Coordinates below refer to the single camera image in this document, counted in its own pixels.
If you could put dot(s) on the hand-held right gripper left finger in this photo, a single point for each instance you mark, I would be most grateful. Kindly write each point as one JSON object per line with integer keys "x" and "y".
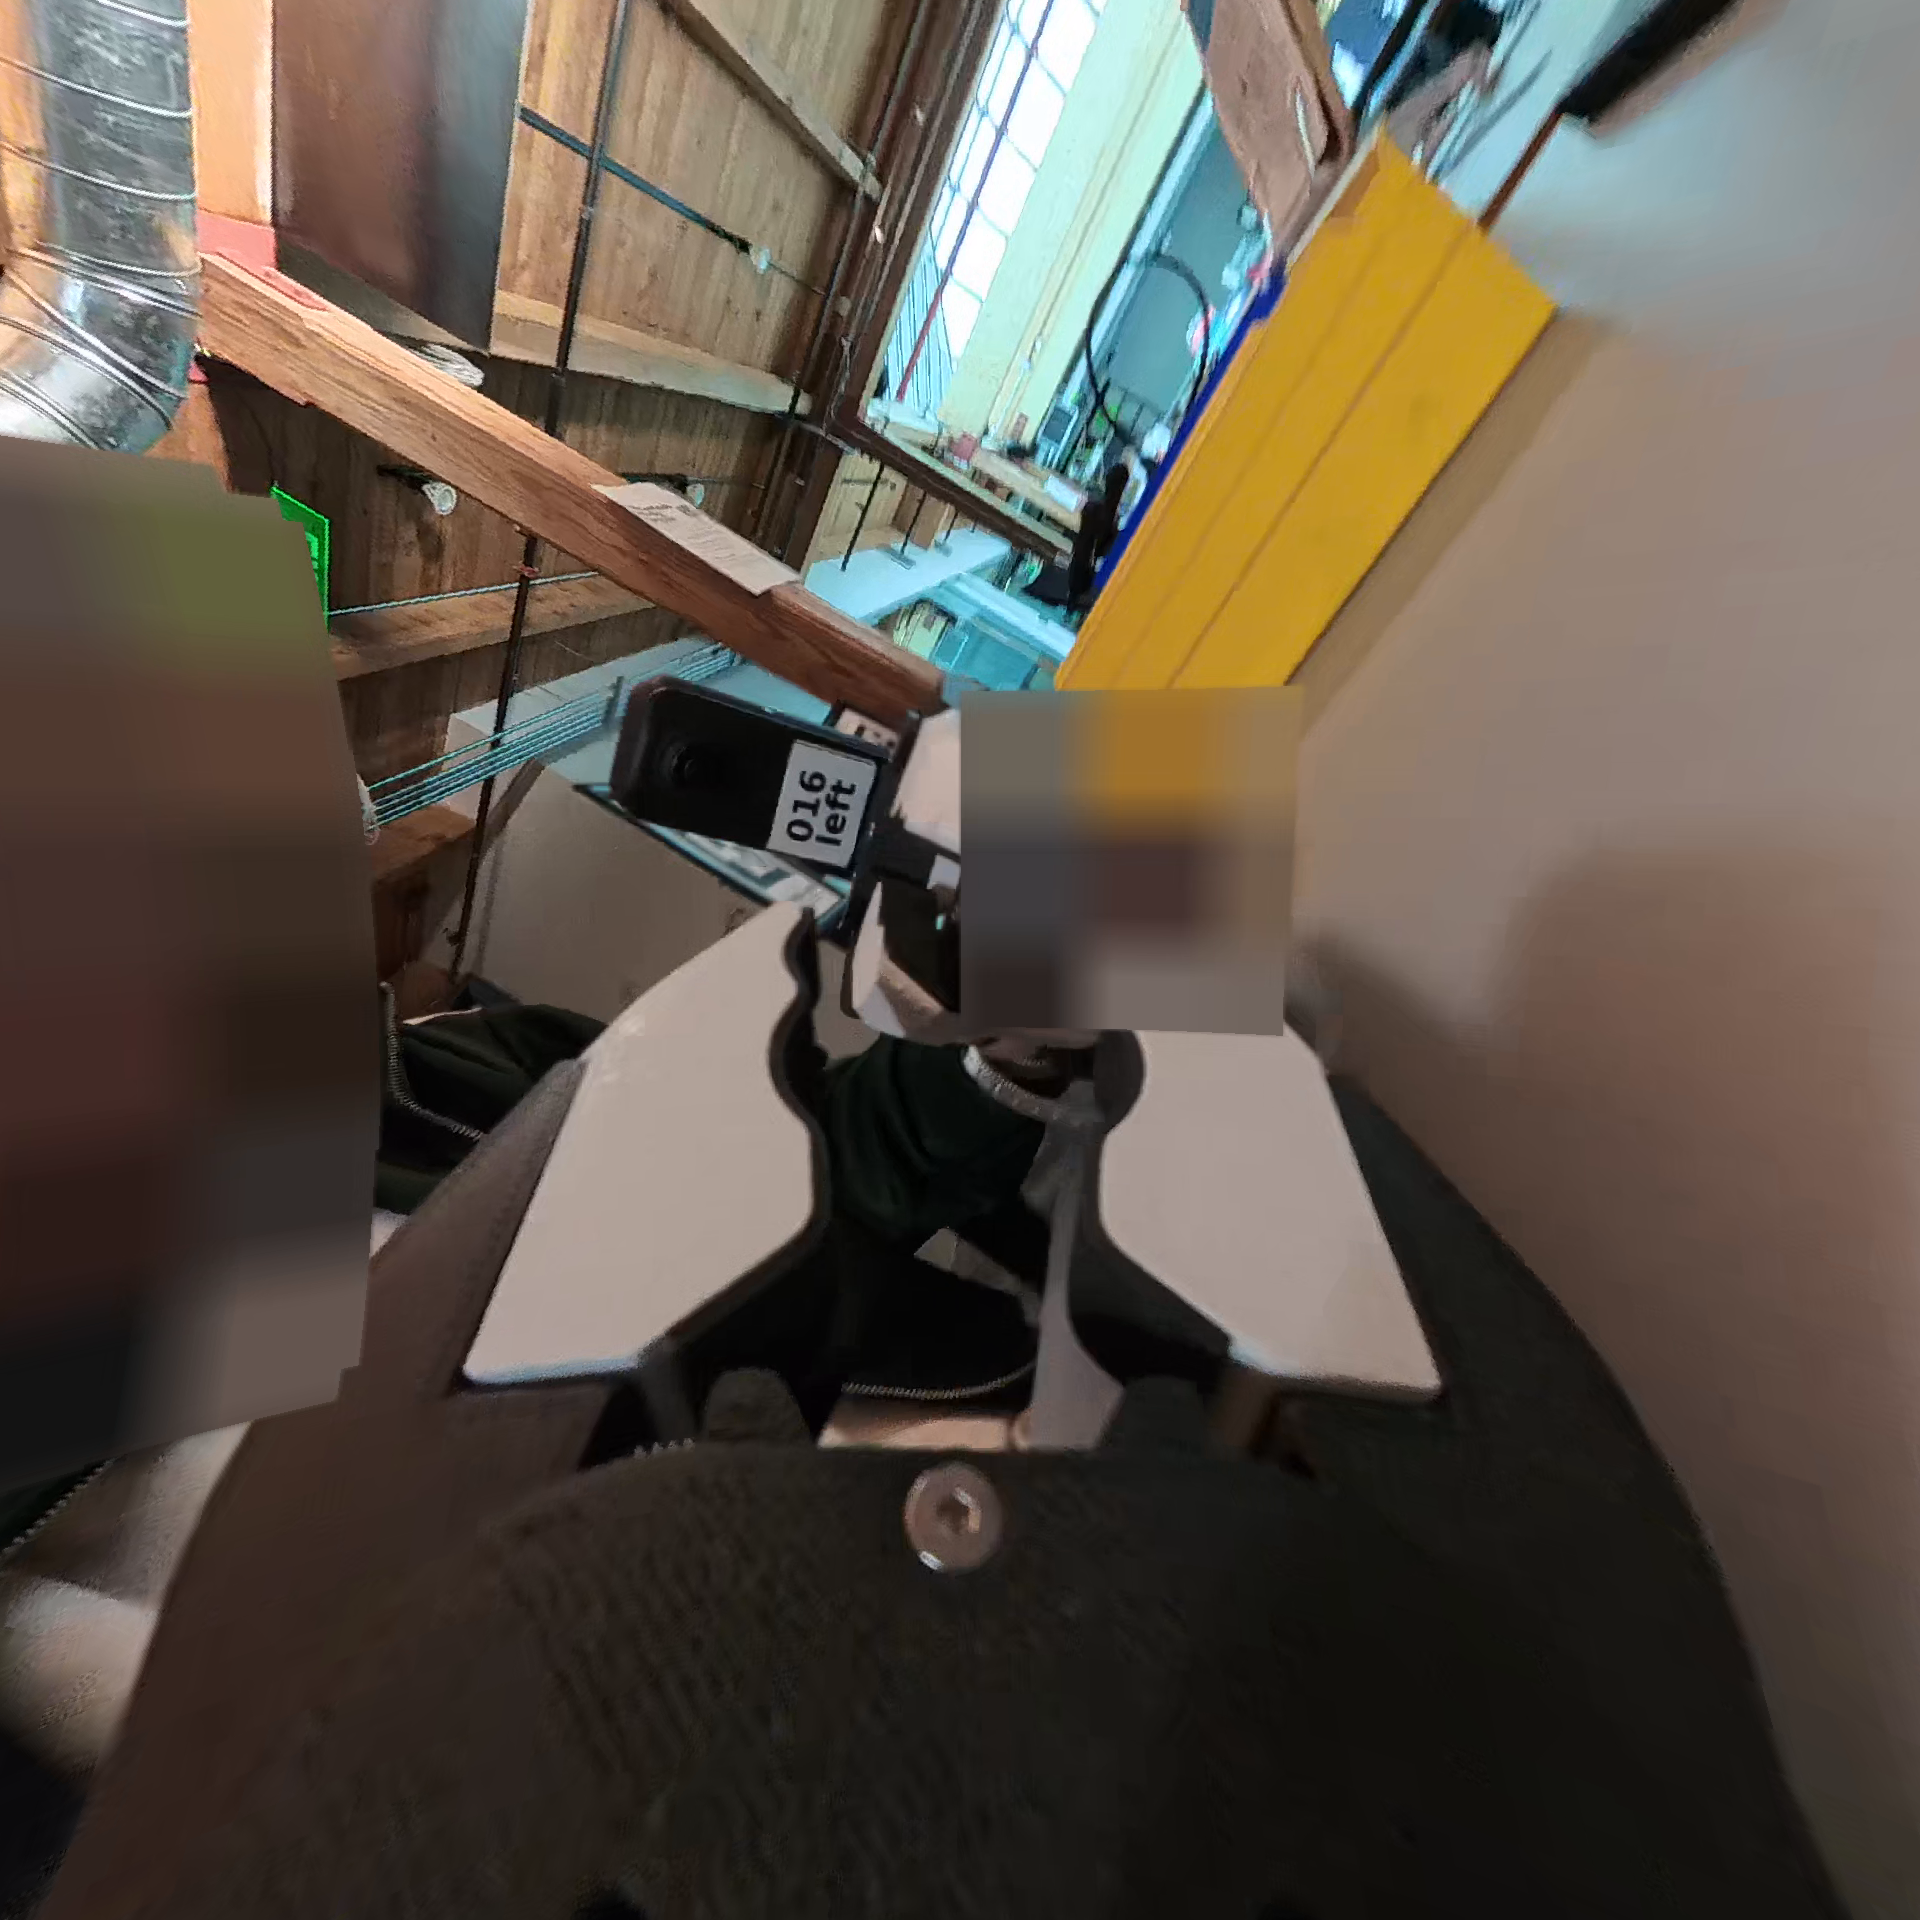
{"x": 646, "y": 1201}

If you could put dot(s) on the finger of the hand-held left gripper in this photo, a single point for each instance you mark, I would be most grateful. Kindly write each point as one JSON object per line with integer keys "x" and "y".
{"x": 908, "y": 973}
{"x": 933, "y": 779}

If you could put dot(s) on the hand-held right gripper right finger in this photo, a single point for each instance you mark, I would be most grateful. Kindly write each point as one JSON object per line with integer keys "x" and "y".
{"x": 1261, "y": 1201}

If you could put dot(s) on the yellow plastic bin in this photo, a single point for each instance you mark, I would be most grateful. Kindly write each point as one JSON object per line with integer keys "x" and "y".
{"x": 1319, "y": 420}

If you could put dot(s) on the grey desk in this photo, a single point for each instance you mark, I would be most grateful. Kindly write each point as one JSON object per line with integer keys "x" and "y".
{"x": 1652, "y": 1050}

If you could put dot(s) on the large framed poster sign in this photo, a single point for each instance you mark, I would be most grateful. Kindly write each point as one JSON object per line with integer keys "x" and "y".
{"x": 750, "y": 879}

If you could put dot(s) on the silver mesh wristwatch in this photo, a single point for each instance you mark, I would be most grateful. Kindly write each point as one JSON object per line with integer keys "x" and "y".
{"x": 1020, "y": 1076}

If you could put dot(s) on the dark green zip jacket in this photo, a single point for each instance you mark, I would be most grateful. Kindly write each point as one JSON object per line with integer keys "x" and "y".
{"x": 901, "y": 1141}

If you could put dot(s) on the white paper notice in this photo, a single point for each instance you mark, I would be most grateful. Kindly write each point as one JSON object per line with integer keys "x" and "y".
{"x": 697, "y": 532}

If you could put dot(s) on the green exit sign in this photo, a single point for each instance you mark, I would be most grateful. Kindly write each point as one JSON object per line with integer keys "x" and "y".
{"x": 306, "y": 547}

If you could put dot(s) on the blue plastic bin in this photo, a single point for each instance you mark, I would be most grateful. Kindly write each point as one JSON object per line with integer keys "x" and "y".
{"x": 1201, "y": 404}

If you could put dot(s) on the brown board on white stand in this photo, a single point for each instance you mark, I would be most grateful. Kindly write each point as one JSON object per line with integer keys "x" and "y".
{"x": 1276, "y": 105}

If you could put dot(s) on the silver ventilation ducts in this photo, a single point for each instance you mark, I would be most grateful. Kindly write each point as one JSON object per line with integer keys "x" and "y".
{"x": 89, "y": 225}

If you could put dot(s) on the wall-mounted metal rails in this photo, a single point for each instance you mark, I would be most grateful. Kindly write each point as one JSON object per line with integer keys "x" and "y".
{"x": 569, "y": 720}

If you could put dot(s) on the wooden support post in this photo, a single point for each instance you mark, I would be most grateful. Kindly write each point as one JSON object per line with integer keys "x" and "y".
{"x": 495, "y": 451}

